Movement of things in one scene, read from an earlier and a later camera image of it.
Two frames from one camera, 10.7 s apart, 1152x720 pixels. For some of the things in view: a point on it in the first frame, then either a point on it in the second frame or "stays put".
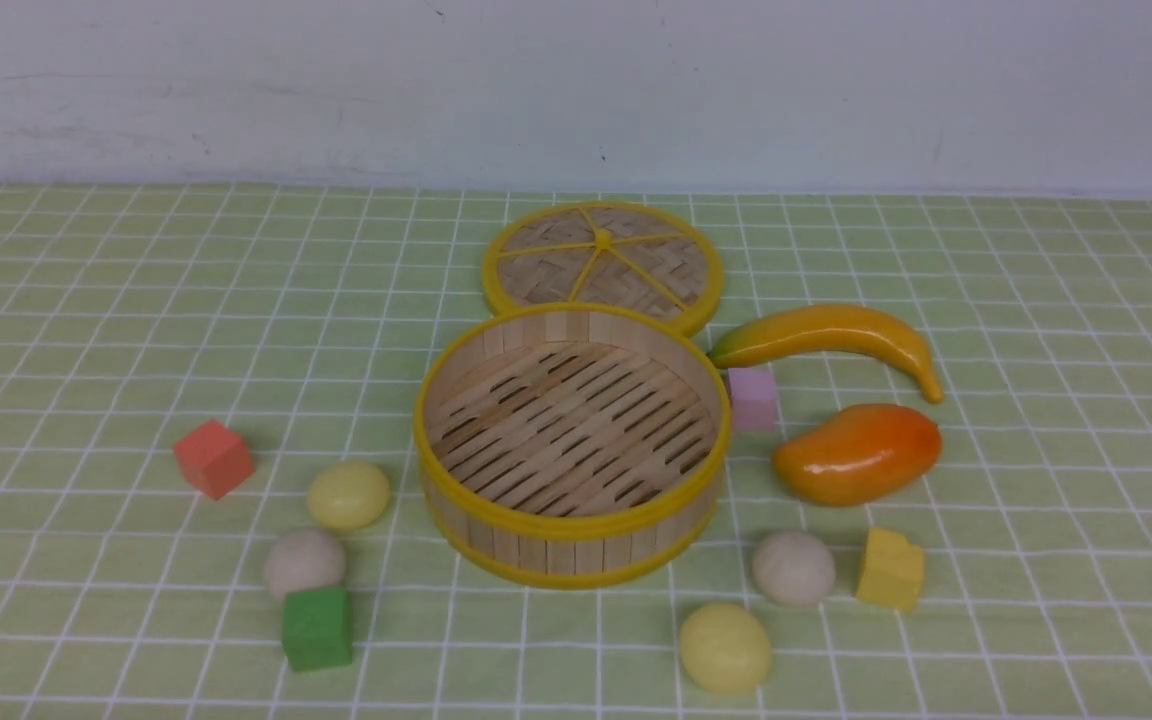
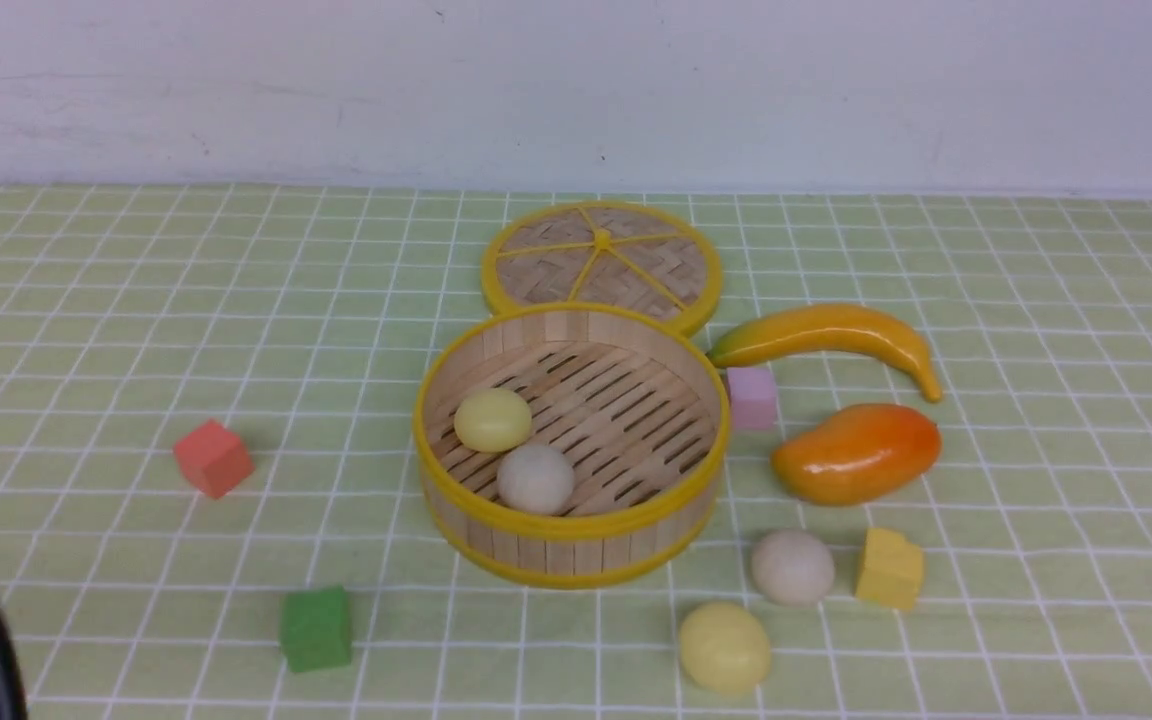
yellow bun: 348,495 → 493,420
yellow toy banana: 830,327 stays put
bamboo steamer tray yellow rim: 571,445 stays put
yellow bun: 725,648 stays put
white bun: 304,559 → 535,480
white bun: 793,569 stays put
